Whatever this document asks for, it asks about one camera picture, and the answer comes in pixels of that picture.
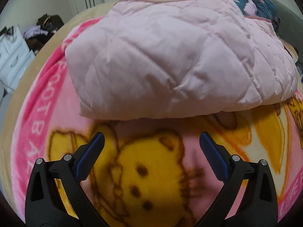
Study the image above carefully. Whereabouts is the black bag on floor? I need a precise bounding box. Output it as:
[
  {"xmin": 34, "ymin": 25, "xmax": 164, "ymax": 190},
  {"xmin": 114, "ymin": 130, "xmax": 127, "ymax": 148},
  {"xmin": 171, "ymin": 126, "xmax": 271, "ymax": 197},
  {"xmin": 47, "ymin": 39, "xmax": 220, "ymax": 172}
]
[{"xmin": 37, "ymin": 14, "xmax": 64, "ymax": 32}]

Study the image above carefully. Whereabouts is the pink cartoon fleece blanket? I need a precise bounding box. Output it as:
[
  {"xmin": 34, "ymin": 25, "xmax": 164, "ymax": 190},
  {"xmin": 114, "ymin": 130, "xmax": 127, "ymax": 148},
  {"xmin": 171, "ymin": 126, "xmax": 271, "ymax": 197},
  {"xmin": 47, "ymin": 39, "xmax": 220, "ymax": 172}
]
[{"xmin": 10, "ymin": 19, "xmax": 302, "ymax": 226}]

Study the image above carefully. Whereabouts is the lavender clothes pile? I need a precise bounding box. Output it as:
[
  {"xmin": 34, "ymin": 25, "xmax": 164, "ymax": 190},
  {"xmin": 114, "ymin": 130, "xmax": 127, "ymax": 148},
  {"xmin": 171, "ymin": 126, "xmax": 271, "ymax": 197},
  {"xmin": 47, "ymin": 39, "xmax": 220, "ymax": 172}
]
[{"xmin": 23, "ymin": 25, "xmax": 48, "ymax": 40}]

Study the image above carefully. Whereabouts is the blue flamingo print quilt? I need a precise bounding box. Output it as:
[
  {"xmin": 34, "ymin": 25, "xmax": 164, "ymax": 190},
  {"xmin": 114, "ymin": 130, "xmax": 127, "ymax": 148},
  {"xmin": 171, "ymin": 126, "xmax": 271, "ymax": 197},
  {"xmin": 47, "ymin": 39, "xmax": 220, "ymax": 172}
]
[{"xmin": 233, "ymin": 0, "xmax": 280, "ymax": 30}]

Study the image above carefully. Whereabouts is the pink quilted jacket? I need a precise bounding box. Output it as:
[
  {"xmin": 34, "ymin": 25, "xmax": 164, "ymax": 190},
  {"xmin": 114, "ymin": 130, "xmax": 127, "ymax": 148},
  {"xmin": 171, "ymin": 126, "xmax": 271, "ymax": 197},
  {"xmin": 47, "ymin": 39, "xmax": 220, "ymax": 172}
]
[{"xmin": 65, "ymin": 0, "xmax": 298, "ymax": 120}]

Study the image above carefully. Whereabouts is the white drawer cabinet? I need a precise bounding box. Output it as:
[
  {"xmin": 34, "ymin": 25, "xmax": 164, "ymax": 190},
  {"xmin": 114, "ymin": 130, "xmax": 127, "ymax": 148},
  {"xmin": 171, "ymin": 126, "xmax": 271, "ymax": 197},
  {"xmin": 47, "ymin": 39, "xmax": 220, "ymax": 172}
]
[{"xmin": 1, "ymin": 26, "xmax": 35, "ymax": 93}]

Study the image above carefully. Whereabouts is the grey quilted headboard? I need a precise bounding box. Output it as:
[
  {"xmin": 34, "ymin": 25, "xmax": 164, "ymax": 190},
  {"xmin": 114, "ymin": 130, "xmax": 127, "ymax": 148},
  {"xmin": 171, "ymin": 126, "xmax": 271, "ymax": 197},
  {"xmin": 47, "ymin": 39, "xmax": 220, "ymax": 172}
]
[{"xmin": 271, "ymin": 0, "xmax": 303, "ymax": 66}]

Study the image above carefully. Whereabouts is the tan bed sheet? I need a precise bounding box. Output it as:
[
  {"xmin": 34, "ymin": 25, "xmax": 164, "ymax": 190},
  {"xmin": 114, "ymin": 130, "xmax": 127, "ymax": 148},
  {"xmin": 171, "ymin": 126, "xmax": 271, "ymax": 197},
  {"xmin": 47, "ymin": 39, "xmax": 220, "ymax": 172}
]
[{"xmin": 0, "ymin": 0, "xmax": 185, "ymax": 209}]

